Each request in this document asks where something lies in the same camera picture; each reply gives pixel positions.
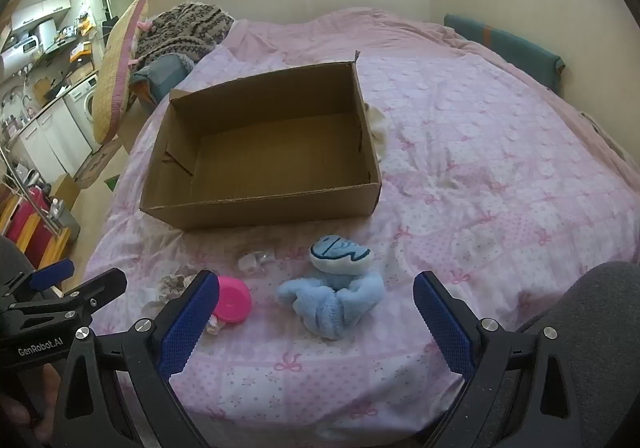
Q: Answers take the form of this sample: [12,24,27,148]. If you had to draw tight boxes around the white washing machine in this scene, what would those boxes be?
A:
[64,70,103,153]

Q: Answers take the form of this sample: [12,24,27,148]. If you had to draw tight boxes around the person's left hand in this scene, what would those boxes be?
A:
[0,363,58,434]

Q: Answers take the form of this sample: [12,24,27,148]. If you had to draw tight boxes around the white kitchen base cabinets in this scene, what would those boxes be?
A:
[20,100,93,179]

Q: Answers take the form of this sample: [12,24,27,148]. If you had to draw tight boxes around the person's left leg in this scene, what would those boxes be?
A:
[0,235,33,275]

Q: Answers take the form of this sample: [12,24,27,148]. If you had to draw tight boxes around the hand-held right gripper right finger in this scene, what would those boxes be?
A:
[414,270,583,448]

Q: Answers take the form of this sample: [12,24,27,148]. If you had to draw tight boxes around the patterned floor mat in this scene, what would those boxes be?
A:
[75,140,123,189]

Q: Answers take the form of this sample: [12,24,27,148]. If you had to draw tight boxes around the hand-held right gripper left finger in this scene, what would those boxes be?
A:
[52,270,220,448]

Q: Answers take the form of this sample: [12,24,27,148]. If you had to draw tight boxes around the pink soft toy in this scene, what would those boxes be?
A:
[206,276,253,336]

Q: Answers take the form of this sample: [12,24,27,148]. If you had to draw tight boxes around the teal grey cushion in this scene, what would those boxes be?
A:
[131,54,196,104]

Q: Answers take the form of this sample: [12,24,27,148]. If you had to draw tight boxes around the white microwave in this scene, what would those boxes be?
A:
[2,35,41,59]

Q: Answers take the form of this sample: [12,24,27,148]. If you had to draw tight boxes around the metal railing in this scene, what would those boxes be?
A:
[0,148,66,231]

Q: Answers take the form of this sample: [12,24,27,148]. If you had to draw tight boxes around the yellow pillow with pink trim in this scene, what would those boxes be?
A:
[92,0,149,145]

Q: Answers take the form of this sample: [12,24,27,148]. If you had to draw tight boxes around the patterned knit blanket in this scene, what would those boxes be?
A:
[135,2,236,71]

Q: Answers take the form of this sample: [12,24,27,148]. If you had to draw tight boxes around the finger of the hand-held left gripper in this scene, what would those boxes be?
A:
[0,260,76,301]
[10,268,128,329]

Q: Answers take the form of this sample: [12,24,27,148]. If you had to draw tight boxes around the person's right leg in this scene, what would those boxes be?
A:
[517,260,640,448]

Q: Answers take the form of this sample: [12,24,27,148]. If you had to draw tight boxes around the long teal cushion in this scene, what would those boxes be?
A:
[444,12,566,93]

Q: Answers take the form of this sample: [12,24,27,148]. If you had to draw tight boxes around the white kitchen wall cabinets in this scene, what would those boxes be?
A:
[10,0,71,31]

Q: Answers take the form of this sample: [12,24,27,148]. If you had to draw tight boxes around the white cylindrical appliance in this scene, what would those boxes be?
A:
[36,19,59,48]

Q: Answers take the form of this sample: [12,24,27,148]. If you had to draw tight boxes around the clear plastic wrapper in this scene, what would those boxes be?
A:
[237,248,278,275]

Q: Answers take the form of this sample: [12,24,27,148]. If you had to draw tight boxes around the light blue plush toy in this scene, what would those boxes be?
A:
[276,234,386,341]

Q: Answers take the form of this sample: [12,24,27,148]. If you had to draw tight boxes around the beige fluffy scrunchie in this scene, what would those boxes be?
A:
[145,265,201,309]

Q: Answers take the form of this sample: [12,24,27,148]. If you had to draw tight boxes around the red bag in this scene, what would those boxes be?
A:
[4,185,51,253]

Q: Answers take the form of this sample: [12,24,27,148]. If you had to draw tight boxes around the brown cardboard box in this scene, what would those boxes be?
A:
[140,52,383,231]

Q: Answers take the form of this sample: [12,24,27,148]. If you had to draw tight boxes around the person's leg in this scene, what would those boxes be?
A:
[517,260,640,448]
[0,235,33,275]

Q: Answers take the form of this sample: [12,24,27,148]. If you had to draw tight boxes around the wooden rack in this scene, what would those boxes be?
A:
[0,198,71,269]

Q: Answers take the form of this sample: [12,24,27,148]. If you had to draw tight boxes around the white tall cabinet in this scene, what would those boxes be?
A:
[82,0,113,28]

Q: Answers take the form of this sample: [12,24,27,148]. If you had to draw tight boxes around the cream cloth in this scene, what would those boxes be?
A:
[364,102,390,163]

